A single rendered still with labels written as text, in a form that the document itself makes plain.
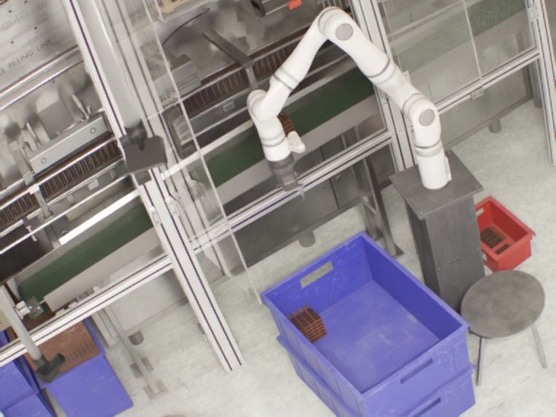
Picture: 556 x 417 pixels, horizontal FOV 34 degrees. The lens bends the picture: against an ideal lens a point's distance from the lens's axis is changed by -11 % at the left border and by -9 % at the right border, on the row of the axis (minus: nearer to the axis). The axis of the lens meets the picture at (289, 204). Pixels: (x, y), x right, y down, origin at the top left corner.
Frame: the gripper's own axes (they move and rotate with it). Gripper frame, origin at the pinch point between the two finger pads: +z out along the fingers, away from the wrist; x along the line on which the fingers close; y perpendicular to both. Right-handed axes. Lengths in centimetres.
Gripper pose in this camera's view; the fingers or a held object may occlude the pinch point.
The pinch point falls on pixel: (302, 196)
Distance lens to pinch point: 295.1
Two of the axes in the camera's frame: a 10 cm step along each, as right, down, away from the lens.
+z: 2.6, 7.4, 6.2
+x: 3.2, 5.4, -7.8
